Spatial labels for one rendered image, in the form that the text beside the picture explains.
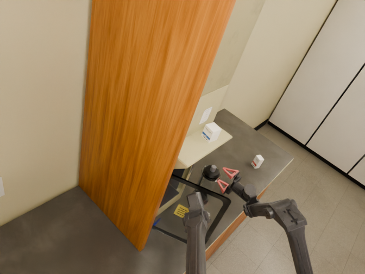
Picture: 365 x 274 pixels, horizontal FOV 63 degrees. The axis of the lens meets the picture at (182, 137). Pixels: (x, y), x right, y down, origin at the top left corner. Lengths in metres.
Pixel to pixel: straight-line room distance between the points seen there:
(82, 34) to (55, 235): 0.89
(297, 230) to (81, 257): 0.91
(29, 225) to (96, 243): 0.32
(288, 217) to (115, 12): 0.88
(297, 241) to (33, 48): 1.09
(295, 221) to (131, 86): 0.73
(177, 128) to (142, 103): 0.17
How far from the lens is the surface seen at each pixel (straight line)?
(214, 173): 1.60
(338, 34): 3.97
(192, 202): 1.13
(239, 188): 1.55
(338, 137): 4.25
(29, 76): 1.16
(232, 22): 1.01
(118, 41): 1.04
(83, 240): 1.52
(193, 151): 1.17
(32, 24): 1.08
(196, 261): 0.88
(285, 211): 1.15
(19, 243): 1.54
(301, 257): 1.19
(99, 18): 1.10
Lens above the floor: 2.27
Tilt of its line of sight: 39 degrees down
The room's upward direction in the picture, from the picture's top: 20 degrees clockwise
